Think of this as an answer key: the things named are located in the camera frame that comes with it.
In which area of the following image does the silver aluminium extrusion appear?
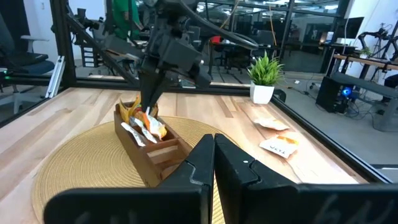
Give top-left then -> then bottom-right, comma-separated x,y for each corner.
45,55 -> 66,99

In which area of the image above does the round woven placemat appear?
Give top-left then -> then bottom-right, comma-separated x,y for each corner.
30,115 -> 246,224

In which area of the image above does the black aluminium table frame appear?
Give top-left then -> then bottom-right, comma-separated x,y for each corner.
0,0 -> 398,184

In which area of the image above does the brown wooden tea box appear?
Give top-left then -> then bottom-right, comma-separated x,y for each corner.
113,101 -> 195,188

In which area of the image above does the black computer tower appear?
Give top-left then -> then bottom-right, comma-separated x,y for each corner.
315,76 -> 354,114

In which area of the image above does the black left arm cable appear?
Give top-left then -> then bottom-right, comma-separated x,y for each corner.
172,0 -> 259,50

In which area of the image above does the person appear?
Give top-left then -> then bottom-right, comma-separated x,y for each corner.
111,0 -> 146,41

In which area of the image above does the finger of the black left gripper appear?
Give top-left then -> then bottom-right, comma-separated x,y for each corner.
148,73 -> 170,111
139,72 -> 155,111

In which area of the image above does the orange white tea packet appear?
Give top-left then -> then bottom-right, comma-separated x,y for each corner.
129,116 -> 159,144
120,121 -> 147,147
253,117 -> 290,131
259,135 -> 300,159
141,107 -> 168,140

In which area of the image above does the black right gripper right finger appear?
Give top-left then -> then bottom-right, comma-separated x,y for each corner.
215,133 -> 299,200

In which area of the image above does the green plant white pot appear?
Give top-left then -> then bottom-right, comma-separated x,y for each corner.
247,51 -> 284,105

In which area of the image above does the dark office chair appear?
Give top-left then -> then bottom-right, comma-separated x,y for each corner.
0,12 -> 56,116

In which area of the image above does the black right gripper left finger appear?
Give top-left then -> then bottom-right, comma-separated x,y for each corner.
160,134 -> 215,187

